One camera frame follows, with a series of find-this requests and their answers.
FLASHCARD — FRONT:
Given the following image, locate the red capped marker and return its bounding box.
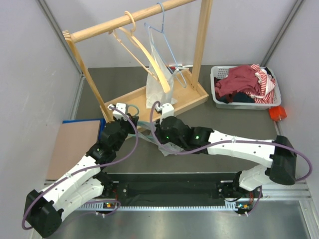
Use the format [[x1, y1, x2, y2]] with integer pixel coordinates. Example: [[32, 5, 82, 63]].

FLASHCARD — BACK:
[[168, 64, 193, 70]]

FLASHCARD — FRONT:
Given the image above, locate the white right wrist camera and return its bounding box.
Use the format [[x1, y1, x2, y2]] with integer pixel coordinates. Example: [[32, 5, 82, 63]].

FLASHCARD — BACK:
[[155, 103, 174, 119]]

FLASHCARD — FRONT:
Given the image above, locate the red plastic block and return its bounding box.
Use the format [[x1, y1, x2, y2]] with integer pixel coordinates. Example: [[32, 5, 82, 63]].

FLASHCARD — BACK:
[[269, 106, 287, 122]]

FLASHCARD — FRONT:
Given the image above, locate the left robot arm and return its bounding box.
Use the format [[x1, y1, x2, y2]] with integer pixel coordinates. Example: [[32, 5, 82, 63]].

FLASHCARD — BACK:
[[21, 115, 139, 238]]

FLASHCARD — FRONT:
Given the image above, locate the grey tank top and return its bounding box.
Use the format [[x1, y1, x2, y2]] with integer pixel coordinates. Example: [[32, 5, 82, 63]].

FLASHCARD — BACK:
[[139, 119, 185, 157]]

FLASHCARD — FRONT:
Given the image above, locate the red white striped garment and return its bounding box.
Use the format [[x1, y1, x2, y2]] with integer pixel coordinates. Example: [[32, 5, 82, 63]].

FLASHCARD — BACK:
[[246, 64, 276, 104]]

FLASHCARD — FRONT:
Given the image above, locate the teal plastic hanger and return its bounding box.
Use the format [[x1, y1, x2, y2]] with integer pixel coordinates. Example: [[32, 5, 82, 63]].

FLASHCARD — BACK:
[[126, 104, 156, 144]]

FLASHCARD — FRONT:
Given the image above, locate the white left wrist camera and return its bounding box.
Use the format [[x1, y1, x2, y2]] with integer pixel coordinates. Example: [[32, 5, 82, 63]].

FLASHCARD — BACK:
[[107, 103, 128, 120]]

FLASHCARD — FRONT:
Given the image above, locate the brown board blue frame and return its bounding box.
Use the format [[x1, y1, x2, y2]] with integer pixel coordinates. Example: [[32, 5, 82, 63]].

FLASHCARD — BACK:
[[46, 119, 105, 181]]

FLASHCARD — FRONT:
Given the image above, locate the pink red garment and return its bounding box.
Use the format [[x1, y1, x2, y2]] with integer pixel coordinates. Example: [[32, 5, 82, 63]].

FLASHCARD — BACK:
[[215, 65, 261, 97]]

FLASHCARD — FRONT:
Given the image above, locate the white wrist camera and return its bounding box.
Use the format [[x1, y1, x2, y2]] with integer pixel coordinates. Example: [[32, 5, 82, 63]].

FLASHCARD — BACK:
[[155, 103, 174, 119], [107, 103, 128, 120]]

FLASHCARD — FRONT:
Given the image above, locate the light blue wire hanger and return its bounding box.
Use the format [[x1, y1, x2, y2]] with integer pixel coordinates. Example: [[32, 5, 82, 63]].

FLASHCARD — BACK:
[[144, 2, 187, 88]]

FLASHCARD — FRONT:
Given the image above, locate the wooden clothes rack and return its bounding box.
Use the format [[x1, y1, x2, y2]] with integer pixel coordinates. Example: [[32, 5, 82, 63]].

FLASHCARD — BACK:
[[62, 0, 212, 121]]

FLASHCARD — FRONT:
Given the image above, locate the white laundry basket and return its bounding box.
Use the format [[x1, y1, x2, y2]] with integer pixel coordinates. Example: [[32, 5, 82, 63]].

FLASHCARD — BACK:
[[210, 65, 282, 110]]

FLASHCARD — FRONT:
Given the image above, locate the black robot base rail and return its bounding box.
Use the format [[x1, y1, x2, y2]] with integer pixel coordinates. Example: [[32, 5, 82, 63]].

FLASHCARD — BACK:
[[102, 173, 257, 206]]

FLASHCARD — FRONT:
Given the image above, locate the wooden hanger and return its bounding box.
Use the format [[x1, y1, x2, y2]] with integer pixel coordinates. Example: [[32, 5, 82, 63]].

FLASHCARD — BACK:
[[109, 11, 171, 93]]

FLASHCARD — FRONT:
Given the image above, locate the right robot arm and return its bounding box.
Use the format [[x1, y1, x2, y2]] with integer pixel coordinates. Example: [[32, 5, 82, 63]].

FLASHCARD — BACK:
[[155, 116, 297, 197]]

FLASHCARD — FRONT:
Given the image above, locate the white tank top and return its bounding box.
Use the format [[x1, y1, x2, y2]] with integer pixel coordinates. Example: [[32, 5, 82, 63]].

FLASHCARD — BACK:
[[146, 29, 177, 109]]

